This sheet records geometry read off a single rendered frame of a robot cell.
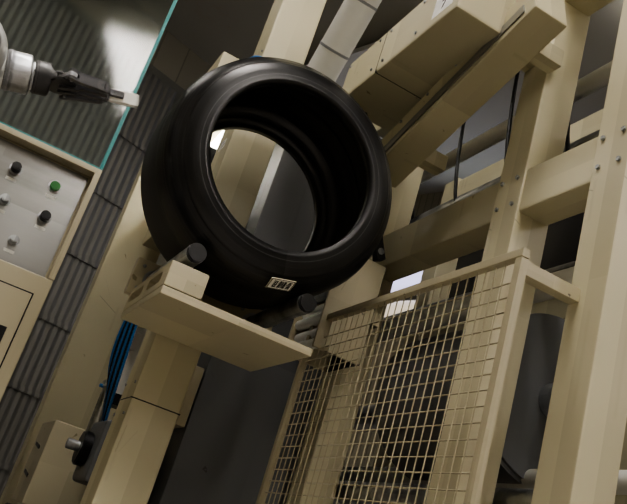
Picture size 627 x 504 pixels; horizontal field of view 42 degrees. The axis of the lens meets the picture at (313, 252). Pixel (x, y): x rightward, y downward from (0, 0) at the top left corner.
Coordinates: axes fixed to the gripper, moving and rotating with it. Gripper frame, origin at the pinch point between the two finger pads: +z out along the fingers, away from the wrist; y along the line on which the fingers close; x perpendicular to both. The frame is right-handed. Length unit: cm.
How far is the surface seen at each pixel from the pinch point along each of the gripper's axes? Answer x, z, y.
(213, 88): -2.0, 17.6, -12.1
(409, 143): -8, 79, 1
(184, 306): 48, 17, -9
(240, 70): -8.3, 23.7, -12.1
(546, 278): 44, 71, -60
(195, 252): 36.9, 17.2, -11.7
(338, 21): -77, 83, 59
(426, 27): -27, 67, -24
